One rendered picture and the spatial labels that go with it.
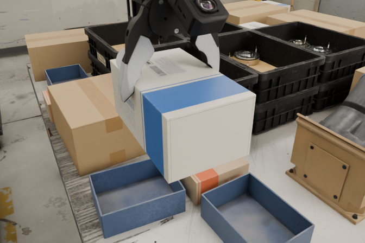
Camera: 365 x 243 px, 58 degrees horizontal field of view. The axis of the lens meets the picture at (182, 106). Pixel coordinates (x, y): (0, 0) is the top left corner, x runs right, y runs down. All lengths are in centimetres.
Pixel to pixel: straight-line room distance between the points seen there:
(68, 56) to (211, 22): 128
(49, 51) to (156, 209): 99
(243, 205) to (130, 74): 54
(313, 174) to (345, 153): 12
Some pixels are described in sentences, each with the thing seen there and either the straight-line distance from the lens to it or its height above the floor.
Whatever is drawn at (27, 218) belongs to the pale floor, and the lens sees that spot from 195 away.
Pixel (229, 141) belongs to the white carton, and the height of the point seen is 108.
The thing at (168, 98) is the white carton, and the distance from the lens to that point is 39.
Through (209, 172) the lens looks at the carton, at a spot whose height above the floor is 78.
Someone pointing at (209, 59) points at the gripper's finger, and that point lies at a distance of 46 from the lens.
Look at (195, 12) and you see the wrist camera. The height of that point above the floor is 123.
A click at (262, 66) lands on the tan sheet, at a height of 83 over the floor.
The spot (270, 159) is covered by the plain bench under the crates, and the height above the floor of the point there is 70.
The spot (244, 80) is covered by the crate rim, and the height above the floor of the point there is 93.
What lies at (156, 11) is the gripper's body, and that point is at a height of 122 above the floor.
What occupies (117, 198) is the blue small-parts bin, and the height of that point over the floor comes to 70.
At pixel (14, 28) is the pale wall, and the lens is 429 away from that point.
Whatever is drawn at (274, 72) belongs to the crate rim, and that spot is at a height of 93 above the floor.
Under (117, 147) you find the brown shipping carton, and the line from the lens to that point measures 96.
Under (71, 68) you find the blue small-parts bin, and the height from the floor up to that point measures 76.
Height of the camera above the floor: 131
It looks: 29 degrees down
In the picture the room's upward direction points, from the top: straight up
